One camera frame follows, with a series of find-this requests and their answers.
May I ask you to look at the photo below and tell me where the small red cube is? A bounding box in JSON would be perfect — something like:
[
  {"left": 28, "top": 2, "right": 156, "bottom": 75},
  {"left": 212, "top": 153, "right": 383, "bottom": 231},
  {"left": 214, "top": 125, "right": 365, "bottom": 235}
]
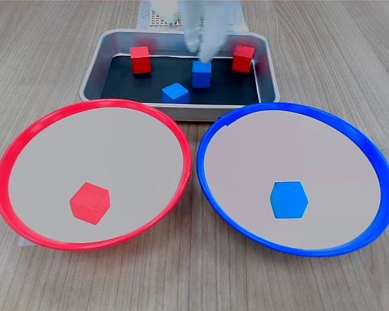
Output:
[
  {"left": 129, "top": 45, "right": 152, "bottom": 75},
  {"left": 69, "top": 181, "right": 112, "bottom": 225},
  {"left": 231, "top": 45, "right": 255, "bottom": 74}
]

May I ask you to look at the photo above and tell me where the small blue cube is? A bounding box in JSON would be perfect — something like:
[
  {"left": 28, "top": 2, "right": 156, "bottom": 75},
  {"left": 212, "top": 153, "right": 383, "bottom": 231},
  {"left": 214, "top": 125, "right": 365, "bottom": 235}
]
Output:
[
  {"left": 161, "top": 82, "right": 191, "bottom": 104},
  {"left": 269, "top": 180, "right": 309, "bottom": 220},
  {"left": 191, "top": 61, "right": 212, "bottom": 89}
]

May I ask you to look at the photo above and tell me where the black tray mat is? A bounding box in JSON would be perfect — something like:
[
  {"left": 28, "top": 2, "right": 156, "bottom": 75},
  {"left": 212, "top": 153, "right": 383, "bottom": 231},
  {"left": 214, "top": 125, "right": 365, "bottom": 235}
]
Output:
[{"left": 100, "top": 54, "right": 262, "bottom": 105}]

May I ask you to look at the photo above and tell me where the steel tray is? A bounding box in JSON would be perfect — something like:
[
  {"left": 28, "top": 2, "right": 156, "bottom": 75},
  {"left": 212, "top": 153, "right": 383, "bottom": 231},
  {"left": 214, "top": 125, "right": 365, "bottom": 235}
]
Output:
[{"left": 79, "top": 28, "right": 281, "bottom": 122}]

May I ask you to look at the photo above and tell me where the translucent white tape strip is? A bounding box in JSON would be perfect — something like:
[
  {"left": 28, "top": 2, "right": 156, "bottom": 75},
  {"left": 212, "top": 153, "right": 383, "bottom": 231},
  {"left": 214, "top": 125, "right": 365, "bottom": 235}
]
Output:
[
  {"left": 228, "top": 0, "right": 250, "bottom": 33},
  {"left": 137, "top": 0, "right": 152, "bottom": 30}
]

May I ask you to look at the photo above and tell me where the blue-rimmed white round plate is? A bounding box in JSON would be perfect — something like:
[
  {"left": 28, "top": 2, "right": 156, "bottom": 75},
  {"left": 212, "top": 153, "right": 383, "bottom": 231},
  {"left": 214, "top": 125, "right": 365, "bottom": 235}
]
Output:
[{"left": 196, "top": 102, "right": 389, "bottom": 259}]

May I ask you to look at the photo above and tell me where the red-rimmed white round plate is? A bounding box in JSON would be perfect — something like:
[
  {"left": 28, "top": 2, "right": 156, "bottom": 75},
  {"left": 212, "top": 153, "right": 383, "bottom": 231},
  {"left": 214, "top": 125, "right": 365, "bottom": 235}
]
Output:
[{"left": 0, "top": 98, "right": 193, "bottom": 252}]

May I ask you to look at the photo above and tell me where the pale perforated base plate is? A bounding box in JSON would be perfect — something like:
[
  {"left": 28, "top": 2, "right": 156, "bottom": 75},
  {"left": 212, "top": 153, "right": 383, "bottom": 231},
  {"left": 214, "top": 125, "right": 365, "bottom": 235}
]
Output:
[{"left": 148, "top": 8, "right": 186, "bottom": 29}]

